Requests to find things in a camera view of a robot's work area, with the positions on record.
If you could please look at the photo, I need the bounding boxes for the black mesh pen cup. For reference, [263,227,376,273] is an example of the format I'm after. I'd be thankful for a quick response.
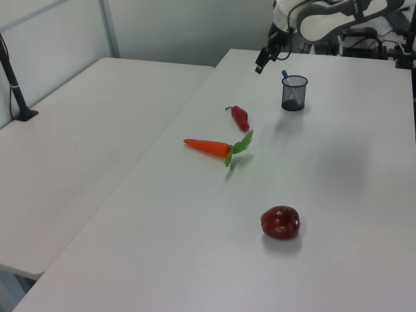
[280,75,309,112]

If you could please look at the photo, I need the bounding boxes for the blue white marker pen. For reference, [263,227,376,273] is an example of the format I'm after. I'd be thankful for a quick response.
[280,68,302,102]

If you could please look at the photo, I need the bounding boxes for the white side table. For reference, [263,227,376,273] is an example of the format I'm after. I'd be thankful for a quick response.
[0,57,216,280]

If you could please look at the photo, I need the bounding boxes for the red toy chili pepper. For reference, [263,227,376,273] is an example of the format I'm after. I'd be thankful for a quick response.
[224,105,252,133]

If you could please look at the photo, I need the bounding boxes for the dark red toy apple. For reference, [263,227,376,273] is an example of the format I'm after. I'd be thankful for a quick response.
[260,205,302,241]

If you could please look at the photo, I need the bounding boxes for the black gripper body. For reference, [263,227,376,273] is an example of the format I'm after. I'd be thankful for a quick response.
[263,31,289,62]

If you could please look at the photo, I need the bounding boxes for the black electronics box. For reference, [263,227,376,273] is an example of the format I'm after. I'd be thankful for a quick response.
[339,27,404,62]

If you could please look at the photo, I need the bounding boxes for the grey partition frame post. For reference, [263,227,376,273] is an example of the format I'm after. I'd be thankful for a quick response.
[98,0,122,60]

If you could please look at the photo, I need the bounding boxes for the black clamp stand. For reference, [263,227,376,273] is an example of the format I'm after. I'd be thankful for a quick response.
[394,12,416,70]

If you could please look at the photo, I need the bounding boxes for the orange toy carrot green leaves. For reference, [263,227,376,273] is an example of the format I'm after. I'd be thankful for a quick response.
[183,129,255,170]

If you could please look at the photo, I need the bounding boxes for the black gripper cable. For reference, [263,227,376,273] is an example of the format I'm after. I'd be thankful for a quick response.
[276,5,296,62]

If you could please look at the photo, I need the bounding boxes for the black pole with base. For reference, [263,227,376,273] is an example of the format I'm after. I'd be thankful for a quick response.
[0,31,40,122]

